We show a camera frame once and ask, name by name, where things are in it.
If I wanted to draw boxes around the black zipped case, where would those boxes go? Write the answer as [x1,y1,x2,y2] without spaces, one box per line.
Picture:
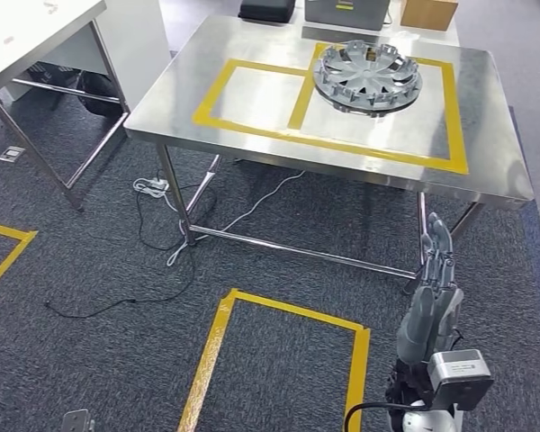
[238,0,296,23]

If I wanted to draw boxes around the metal floor outlet plate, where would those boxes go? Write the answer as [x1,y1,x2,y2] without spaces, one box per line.
[0,145,26,164]

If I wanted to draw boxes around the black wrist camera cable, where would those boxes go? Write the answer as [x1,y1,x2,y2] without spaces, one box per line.
[342,402,433,432]

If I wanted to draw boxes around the grey laptop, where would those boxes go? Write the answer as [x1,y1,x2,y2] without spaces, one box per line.
[304,0,392,32]

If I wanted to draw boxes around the stainless steel workbench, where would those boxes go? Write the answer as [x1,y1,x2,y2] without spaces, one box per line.
[124,14,536,300]

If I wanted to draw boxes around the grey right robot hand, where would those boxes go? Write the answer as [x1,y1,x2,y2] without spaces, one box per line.
[395,211,465,368]

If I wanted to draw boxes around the white floor cable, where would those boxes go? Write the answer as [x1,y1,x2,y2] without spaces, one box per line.
[166,169,307,267]

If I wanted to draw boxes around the grey plastic wheel hubcap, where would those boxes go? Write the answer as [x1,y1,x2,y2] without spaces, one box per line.
[312,40,424,117]

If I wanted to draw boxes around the white power strip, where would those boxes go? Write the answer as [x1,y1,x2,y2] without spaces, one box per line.
[132,176,170,200]

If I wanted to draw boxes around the white desk steel legs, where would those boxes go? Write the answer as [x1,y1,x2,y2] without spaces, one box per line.
[0,0,172,212]

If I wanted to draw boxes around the brown cardboard box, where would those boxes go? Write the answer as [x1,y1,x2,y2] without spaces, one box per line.
[401,0,459,32]

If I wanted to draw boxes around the yellow floor tape square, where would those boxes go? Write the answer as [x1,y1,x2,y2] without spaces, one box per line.
[0,220,38,300]

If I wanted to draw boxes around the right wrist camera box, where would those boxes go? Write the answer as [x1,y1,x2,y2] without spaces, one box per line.
[426,348,495,414]

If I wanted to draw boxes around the black bag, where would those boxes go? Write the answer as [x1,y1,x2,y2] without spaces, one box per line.
[75,71,124,119]
[27,61,81,91]

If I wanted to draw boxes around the black floor cable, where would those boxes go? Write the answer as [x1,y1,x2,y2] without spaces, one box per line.
[43,184,198,320]

